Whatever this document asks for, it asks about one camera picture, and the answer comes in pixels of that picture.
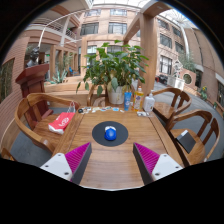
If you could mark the white pump bottle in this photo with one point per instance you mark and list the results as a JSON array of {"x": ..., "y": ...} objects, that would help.
[{"x": 149, "y": 103}]

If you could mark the black parked car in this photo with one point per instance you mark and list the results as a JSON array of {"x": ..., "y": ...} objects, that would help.
[{"x": 161, "y": 79}]

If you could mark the cream rectangular sticker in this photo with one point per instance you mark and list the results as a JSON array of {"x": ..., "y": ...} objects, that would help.
[{"x": 96, "y": 109}]

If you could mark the blue and white computer mouse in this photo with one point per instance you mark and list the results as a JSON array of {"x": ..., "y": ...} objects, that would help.
[{"x": 110, "y": 134}]

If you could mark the dark flat notebook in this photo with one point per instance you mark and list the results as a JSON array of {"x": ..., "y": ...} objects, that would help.
[{"x": 186, "y": 141}]

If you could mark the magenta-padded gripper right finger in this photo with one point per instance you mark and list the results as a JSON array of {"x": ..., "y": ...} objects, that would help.
[{"x": 163, "y": 165}]

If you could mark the round dark grey mouse pad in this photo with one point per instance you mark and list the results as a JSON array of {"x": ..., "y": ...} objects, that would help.
[{"x": 98, "y": 135}]

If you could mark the spiky green agave plant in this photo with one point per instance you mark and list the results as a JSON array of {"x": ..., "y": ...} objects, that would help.
[{"x": 59, "y": 76}]

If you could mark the dark red wooden pedestal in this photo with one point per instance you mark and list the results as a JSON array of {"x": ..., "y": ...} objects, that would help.
[{"x": 31, "y": 81}]

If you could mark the dark bust statue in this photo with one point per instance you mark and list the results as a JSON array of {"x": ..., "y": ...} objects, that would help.
[{"x": 33, "y": 57}]

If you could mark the white wipes packet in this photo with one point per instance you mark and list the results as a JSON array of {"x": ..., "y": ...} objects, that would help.
[{"x": 142, "y": 114}]

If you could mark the long wooden planter box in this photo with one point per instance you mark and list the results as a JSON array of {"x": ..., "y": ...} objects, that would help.
[{"x": 66, "y": 90}]

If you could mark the yellow liquid bottle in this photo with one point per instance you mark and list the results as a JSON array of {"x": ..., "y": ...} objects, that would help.
[{"x": 138, "y": 100}]

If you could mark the blue tube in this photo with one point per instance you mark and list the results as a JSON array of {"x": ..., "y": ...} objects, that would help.
[{"x": 127, "y": 101}]

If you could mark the green plant in white pot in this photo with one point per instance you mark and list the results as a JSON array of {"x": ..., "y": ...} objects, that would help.
[{"x": 115, "y": 66}]

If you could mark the small black box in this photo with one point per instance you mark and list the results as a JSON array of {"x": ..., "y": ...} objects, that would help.
[{"x": 80, "y": 110}]

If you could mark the red paper shopping bag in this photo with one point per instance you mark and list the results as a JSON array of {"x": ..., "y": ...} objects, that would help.
[{"x": 61, "y": 121}]

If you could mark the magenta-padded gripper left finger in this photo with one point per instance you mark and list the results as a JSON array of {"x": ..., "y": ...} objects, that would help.
[{"x": 60, "y": 165}]

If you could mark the blue rectangular sticker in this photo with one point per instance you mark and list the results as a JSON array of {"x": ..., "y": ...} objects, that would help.
[{"x": 115, "y": 109}]

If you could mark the wooden armchair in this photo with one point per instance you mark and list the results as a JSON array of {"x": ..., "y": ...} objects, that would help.
[
  {"x": 196, "y": 115},
  {"x": 166, "y": 110},
  {"x": 6, "y": 155},
  {"x": 90, "y": 100},
  {"x": 23, "y": 123}
]

